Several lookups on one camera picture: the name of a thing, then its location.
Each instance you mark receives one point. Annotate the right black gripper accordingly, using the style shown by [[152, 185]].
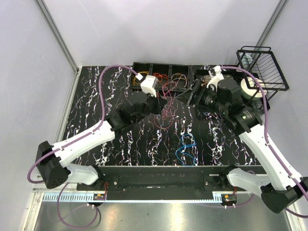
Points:
[[196, 102]]

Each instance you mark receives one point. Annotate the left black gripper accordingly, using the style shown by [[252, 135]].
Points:
[[159, 102]]

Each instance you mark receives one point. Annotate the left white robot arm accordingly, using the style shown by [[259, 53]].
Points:
[[54, 161]]

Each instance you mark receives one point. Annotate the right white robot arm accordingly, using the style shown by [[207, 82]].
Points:
[[283, 185]]

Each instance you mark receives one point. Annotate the white ceramic bowl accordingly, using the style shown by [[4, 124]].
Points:
[[247, 93]]

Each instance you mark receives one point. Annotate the black tray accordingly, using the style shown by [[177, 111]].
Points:
[[237, 76]]

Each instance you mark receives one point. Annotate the pale blue cup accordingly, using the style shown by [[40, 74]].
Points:
[[244, 61]]

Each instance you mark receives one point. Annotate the black three-compartment bin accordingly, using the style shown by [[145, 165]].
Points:
[[171, 77]]

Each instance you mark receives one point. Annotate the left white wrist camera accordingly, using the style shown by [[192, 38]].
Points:
[[148, 84]]

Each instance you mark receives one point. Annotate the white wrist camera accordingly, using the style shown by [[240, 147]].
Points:
[[216, 76], [148, 84]]

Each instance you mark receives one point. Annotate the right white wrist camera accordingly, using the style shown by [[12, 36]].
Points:
[[216, 76]]

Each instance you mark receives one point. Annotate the black wire dish rack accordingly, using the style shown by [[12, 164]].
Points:
[[266, 70]]

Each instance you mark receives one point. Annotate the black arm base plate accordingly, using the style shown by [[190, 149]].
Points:
[[158, 183]]

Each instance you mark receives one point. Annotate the aluminium ruler rail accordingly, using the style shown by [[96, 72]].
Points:
[[215, 198]]

